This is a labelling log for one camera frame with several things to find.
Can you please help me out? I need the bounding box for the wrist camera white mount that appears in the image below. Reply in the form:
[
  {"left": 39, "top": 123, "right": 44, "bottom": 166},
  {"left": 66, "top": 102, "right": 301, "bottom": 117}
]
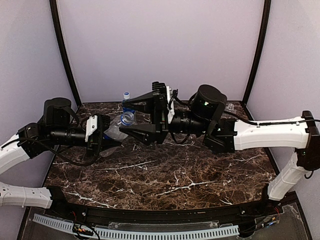
[
  {"left": 85, "top": 115, "right": 98, "bottom": 143},
  {"left": 152, "top": 81, "right": 175, "bottom": 124}
]

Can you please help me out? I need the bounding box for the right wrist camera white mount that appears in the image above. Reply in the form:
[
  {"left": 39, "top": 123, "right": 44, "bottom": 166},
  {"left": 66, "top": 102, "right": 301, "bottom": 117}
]
[{"left": 152, "top": 81, "right": 175, "bottom": 124}]

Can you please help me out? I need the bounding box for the black table edge rail right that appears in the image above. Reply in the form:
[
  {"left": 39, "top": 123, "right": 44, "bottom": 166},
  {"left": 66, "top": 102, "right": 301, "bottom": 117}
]
[{"left": 263, "top": 147, "right": 280, "bottom": 176}]

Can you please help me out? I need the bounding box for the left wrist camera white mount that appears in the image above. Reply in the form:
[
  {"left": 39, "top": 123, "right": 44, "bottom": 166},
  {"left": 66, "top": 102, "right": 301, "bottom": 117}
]
[{"left": 85, "top": 115, "right": 98, "bottom": 143}]

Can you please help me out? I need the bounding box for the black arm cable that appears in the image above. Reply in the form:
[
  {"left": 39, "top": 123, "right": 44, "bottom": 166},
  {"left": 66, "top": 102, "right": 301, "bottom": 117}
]
[
  {"left": 17, "top": 119, "right": 101, "bottom": 168},
  {"left": 172, "top": 96, "right": 320, "bottom": 145}
]

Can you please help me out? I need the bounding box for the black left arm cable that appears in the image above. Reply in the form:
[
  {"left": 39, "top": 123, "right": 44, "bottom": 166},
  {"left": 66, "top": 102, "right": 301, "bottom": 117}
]
[{"left": 17, "top": 119, "right": 101, "bottom": 168}]

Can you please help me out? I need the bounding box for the blue label water bottle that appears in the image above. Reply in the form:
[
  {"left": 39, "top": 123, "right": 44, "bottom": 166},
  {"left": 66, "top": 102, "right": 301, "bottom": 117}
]
[{"left": 122, "top": 91, "right": 131, "bottom": 102}]

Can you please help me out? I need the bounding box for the black front table rail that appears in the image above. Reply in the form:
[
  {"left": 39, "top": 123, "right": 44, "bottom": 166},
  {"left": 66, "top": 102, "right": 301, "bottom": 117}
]
[{"left": 44, "top": 189, "right": 301, "bottom": 227}]

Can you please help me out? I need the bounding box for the black vertical frame post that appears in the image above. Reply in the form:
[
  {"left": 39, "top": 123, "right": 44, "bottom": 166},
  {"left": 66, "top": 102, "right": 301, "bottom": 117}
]
[
  {"left": 241, "top": 0, "right": 272, "bottom": 106},
  {"left": 49, "top": 0, "right": 82, "bottom": 107}
]

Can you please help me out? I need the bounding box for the white slotted cable duct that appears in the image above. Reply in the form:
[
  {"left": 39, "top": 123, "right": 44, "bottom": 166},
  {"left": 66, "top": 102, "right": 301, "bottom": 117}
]
[{"left": 32, "top": 213, "right": 240, "bottom": 240}]

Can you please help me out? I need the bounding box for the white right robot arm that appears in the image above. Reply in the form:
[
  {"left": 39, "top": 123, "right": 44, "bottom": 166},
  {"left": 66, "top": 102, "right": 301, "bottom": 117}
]
[{"left": 120, "top": 82, "right": 320, "bottom": 203}]

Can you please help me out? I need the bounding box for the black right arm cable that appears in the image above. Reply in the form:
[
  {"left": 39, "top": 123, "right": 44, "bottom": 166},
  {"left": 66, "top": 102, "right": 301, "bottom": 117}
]
[{"left": 172, "top": 96, "right": 320, "bottom": 145}]

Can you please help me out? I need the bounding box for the black vertical frame post left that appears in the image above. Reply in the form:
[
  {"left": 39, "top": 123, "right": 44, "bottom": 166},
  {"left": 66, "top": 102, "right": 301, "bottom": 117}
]
[{"left": 49, "top": 0, "right": 82, "bottom": 107}]

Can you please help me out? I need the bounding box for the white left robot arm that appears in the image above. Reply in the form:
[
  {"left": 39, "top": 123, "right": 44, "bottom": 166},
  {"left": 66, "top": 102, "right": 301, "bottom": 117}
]
[{"left": 0, "top": 97, "right": 121, "bottom": 209}]

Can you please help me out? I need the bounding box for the pepsi bottle blue cap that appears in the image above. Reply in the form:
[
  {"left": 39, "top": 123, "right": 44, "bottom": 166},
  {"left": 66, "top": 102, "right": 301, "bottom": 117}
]
[{"left": 103, "top": 111, "right": 136, "bottom": 142}]

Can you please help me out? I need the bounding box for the black vertical frame post right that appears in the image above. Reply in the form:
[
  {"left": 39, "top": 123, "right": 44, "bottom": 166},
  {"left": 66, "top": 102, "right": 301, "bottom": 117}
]
[{"left": 241, "top": 0, "right": 272, "bottom": 106}]

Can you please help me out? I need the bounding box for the clear bottle white cap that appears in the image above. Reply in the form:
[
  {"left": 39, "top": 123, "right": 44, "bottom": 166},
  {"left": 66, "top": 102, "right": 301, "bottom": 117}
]
[{"left": 224, "top": 103, "right": 237, "bottom": 114}]

